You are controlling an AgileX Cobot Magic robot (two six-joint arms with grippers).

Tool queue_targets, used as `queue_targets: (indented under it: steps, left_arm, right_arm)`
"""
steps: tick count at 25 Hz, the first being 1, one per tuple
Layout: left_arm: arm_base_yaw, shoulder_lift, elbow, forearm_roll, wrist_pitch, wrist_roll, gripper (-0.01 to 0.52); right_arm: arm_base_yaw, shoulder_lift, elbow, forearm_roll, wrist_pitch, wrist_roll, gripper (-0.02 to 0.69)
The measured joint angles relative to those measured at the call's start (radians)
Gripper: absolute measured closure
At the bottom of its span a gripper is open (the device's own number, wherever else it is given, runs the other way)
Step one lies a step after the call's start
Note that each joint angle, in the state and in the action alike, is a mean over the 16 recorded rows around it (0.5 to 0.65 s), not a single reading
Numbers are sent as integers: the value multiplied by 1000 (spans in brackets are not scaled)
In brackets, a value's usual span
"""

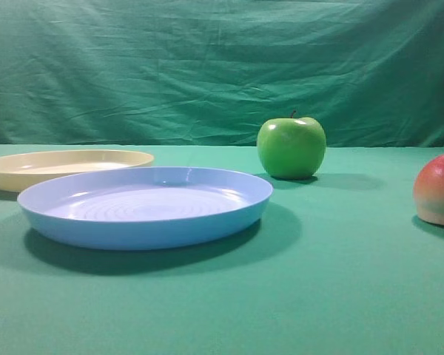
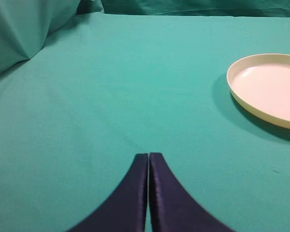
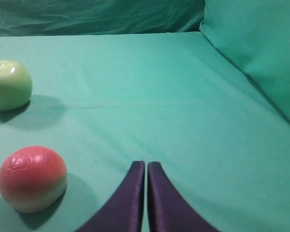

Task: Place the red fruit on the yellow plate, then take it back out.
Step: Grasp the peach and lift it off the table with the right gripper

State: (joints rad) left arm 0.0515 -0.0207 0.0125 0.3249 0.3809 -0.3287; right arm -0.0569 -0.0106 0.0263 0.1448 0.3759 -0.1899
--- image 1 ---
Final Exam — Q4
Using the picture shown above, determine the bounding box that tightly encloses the blue plastic plate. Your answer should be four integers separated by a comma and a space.
17, 166, 273, 251

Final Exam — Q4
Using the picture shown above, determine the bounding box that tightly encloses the yellow plastic plate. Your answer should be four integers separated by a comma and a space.
0, 149, 155, 192

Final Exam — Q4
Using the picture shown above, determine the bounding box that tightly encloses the green backdrop cloth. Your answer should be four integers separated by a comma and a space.
0, 1, 444, 147

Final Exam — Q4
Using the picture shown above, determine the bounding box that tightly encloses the green table cloth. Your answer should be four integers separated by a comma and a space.
0, 147, 444, 354

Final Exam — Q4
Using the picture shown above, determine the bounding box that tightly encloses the round red-yellow bread bun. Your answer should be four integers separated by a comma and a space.
413, 154, 444, 226

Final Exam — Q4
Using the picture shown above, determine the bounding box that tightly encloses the green apple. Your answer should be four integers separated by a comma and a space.
256, 116, 326, 180

